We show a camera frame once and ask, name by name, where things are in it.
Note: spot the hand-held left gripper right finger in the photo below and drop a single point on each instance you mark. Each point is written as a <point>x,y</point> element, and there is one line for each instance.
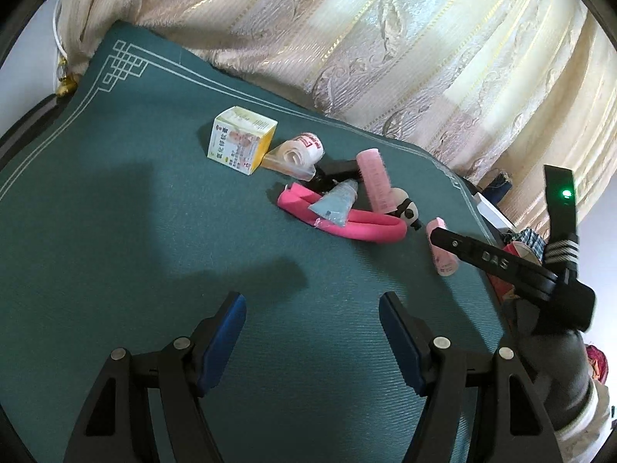
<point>402,342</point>

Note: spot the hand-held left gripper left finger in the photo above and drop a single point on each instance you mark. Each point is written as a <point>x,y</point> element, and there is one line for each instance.
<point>221,342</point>

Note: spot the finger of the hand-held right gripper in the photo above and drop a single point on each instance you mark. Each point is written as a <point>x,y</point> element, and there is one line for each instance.
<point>453,243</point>

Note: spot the pink hair roller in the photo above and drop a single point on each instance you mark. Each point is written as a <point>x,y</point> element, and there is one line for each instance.
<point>376,183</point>
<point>443,260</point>

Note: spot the small panda toy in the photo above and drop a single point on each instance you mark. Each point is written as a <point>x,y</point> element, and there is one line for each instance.
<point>409,212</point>

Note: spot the pink foam curler rod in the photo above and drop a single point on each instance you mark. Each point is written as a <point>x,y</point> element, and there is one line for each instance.
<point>366,229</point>

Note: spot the light blue white tube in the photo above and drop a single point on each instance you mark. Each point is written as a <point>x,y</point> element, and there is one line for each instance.
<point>332,202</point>

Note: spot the black plastic object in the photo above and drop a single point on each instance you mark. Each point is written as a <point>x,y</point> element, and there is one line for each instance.
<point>337,171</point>

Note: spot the white bandage roll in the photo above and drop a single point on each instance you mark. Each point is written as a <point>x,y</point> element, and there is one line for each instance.
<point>299,152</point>

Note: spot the small cream yellow carton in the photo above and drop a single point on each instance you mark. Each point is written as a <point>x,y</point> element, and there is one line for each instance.
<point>236,144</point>

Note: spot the person's right hand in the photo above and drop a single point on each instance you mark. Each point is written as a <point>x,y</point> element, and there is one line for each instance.
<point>559,366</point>

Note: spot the white power strip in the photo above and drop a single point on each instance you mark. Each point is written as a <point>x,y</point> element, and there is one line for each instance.
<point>491,212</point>

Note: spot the green plaid cloth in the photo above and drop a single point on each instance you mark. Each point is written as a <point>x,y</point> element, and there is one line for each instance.
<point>530,240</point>

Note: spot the dark blue bottle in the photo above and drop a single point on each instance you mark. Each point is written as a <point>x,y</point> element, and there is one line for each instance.
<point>496,185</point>

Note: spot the red pink knitted object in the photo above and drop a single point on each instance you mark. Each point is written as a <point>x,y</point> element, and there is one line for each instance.
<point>597,361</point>

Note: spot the cream patterned curtain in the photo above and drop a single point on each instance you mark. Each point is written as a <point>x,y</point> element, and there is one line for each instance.
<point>385,33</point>

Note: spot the gold curtain tassel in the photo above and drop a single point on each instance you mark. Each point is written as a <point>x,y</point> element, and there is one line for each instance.
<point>65,88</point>

